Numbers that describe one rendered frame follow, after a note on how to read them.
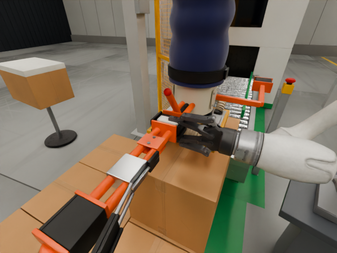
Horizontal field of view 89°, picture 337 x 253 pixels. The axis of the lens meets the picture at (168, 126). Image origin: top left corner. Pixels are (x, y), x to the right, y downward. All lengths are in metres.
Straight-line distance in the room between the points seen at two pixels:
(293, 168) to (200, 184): 0.31
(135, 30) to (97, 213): 1.88
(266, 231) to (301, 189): 0.78
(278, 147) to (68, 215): 0.44
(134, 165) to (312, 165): 0.38
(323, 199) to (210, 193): 0.55
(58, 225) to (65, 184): 0.99
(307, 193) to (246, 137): 0.66
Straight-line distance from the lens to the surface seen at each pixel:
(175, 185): 0.65
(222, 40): 0.64
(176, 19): 0.63
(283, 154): 0.47
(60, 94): 2.31
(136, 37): 2.06
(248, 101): 0.76
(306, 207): 1.02
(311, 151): 0.49
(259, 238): 1.74
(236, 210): 1.80
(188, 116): 0.49
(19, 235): 1.24
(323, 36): 10.36
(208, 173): 0.70
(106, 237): 0.31
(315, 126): 0.66
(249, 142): 0.46
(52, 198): 1.30
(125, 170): 0.39
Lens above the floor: 1.45
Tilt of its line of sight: 33 degrees down
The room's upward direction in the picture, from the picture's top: straight up
